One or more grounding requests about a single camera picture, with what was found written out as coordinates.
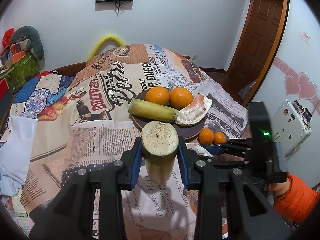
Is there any large orange right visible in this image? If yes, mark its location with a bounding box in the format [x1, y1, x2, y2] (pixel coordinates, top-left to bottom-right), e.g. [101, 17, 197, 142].
[170, 87, 193, 110]

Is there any sugarcane piece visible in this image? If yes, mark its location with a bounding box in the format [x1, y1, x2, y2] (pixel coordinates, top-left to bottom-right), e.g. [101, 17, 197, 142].
[129, 99, 179, 122]
[141, 121, 179, 184]

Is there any person right hand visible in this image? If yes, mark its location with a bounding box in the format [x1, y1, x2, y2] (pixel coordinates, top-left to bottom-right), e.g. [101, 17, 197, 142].
[266, 178, 291, 198]

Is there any large orange left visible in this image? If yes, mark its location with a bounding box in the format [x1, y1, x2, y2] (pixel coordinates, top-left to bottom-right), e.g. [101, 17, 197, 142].
[145, 86, 170, 105]

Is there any orange jacket forearm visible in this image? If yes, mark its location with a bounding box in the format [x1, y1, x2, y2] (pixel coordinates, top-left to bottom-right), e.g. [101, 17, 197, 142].
[273, 174, 319, 225]

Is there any red flat box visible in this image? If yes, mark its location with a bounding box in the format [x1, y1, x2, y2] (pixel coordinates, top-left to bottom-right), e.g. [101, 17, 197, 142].
[0, 79, 9, 100]

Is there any small tangerine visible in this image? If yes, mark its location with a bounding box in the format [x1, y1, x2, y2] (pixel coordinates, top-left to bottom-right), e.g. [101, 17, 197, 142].
[214, 132, 227, 145]
[198, 128, 214, 145]

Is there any pink heart wall sticker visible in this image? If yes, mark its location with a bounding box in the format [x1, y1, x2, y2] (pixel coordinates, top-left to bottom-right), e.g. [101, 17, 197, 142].
[273, 57, 319, 114]

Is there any pomelo segment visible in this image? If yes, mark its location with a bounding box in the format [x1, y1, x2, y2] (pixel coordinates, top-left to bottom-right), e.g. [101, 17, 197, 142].
[175, 93, 212, 126]
[186, 142, 213, 157]

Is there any large orange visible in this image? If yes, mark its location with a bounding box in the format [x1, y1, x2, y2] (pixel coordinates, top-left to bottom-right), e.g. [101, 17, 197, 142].
[170, 87, 193, 110]
[145, 86, 170, 105]

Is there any newspaper print cloth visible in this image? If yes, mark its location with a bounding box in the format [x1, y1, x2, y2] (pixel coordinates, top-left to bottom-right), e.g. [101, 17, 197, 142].
[21, 44, 250, 239]

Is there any brown wooden door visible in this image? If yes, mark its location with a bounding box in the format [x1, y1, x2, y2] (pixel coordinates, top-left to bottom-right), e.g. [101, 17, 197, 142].
[227, 0, 289, 106]

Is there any white stickered suitcase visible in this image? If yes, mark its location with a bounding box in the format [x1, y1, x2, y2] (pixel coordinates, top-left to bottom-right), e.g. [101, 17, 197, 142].
[271, 99, 312, 158]

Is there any small tangerine left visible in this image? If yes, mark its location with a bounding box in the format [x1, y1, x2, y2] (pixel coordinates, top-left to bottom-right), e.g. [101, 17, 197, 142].
[198, 128, 214, 145]

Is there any small tangerine right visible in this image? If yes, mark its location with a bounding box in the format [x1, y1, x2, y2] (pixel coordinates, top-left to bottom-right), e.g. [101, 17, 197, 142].
[214, 132, 227, 145]

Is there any grey neck pillow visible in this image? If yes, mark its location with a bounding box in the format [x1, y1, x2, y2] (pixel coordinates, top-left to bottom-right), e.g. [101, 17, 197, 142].
[10, 26, 44, 60]

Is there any blue patchwork quilt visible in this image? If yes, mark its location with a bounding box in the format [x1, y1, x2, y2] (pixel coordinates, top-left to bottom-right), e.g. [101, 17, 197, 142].
[10, 73, 74, 119]

